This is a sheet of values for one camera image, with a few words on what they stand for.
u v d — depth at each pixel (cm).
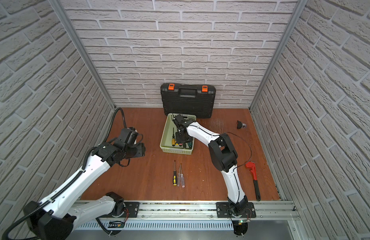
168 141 100
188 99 105
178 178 84
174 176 83
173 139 100
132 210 73
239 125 109
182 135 70
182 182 82
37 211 37
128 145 58
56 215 38
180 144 97
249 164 90
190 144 95
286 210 76
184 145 95
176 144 97
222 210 74
